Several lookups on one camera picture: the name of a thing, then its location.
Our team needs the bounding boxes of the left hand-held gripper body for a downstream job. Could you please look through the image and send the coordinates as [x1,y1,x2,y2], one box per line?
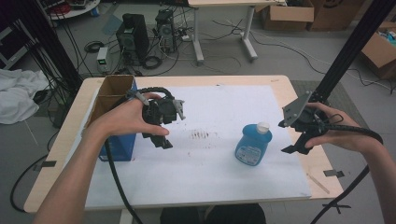
[142,94,187,127]

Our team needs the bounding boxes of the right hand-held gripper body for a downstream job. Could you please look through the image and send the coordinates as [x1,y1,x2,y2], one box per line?
[278,91,331,136]

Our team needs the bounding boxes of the blue cardboard box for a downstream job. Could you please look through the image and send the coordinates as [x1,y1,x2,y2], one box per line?
[81,74,138,162]

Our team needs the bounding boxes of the blue bottle with white cap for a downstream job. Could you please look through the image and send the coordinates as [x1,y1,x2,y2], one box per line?
[234,121,274,167]

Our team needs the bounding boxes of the person's right hand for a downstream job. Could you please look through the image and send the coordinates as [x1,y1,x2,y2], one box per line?
[304,102,379,153]

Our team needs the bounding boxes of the person's left hand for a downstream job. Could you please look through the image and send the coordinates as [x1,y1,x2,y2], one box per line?
[90,92,171,140]

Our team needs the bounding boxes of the wooden table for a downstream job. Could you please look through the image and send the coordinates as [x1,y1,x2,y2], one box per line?
[23,74,344,214]

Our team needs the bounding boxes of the thin wooden stick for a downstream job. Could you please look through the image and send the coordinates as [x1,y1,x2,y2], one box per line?
[306,172,331,194]

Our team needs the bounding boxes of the black tape strip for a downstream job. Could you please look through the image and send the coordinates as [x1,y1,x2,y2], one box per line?
[322,169,346,179]
[33,160,58,172]

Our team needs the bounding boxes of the grey floor mat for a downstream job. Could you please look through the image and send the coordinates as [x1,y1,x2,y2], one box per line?
[290,79,372,133]

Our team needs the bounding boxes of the large black computer tower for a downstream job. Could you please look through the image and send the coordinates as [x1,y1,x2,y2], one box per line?
[115,12,150,63]

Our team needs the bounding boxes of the white power supply unit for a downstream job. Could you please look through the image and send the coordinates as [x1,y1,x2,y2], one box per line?
[96,46,110,74]

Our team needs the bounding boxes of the white-legged desk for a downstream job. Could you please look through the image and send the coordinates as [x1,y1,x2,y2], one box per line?
[187,0,288,63]

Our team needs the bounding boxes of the small open computer tower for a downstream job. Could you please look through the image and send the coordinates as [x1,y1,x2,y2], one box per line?
[154,8,177,54]

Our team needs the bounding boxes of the person's legs in dark pants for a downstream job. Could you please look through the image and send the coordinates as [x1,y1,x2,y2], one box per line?
[160,203,267,224]

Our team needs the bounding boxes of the brown cardboard box with contents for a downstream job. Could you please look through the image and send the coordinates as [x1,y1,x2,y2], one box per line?
[360,21,396,80]

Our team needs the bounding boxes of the open brown cardboard box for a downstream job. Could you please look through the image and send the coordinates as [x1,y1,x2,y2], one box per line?
[261,0,316,32]

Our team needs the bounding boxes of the tall brown cardboard box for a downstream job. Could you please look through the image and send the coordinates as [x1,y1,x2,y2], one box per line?
[307,0,366,32]

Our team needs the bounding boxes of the round white table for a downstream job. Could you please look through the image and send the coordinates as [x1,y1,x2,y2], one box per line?
[46,0,101,21]

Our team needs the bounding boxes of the white cloth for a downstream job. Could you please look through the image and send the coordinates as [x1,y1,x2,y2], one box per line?
[0,68,50,125]

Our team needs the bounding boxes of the coiled black cable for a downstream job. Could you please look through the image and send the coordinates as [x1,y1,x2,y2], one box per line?
[142,55,163,70]
[84,40,106,53]

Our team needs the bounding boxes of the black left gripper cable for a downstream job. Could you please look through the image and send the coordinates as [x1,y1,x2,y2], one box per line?
[104,87,175,224]

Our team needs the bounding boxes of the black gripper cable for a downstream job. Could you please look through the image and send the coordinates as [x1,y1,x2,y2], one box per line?
[104,87,175,224]
[310,114,385,224]

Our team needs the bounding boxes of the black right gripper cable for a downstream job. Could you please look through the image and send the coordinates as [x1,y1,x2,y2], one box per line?
[310,114,385,224]

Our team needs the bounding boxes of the black metal stand with cables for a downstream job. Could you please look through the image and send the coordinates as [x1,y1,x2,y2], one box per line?
[6,0,83,92]

